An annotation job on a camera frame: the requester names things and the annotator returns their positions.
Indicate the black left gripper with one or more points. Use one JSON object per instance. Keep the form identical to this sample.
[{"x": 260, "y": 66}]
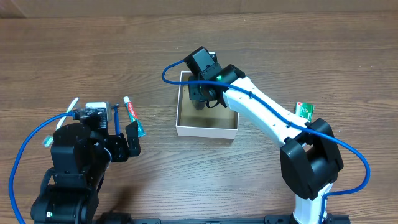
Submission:
[{"x": 121, "y": 147}]

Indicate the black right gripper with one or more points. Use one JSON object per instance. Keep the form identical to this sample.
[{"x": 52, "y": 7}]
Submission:
[{"x": 199, "y": 92}]

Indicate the green Dettol soap pack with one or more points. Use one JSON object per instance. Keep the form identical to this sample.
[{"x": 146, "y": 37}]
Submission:
[{"x": 304, "y": 110}]

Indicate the clear foam pump bottle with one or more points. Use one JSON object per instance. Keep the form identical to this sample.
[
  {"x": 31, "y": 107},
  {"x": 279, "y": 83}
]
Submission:
[{"x": 198, "y": 104}]

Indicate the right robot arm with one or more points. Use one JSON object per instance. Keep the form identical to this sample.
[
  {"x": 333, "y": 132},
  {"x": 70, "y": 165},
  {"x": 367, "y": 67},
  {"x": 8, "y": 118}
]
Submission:
[{"x": 309, "y": 155}]

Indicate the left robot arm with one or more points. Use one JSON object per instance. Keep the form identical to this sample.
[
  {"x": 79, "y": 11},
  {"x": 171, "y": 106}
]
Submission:
[{"x": 81, "y": 153}]

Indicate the Colgate toothpaste tube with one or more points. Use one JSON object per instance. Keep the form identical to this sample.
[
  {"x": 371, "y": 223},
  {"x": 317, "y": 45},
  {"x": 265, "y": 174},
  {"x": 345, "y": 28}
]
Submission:
[{"x": 133, "y": 116}]

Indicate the blue disposable razor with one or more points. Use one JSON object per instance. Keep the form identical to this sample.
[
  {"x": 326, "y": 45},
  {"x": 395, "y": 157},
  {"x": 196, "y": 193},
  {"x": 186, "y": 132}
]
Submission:
[{"x": 116, "y": 119}]

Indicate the pink cardboard box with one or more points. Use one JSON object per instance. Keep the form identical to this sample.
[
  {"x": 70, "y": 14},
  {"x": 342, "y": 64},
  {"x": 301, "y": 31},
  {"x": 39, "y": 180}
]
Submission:
[{"x": 217, "y": 122}]

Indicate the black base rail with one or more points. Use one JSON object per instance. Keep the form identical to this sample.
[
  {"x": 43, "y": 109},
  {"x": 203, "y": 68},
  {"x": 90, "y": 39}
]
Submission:
[{"x": 125, "y": 218}]

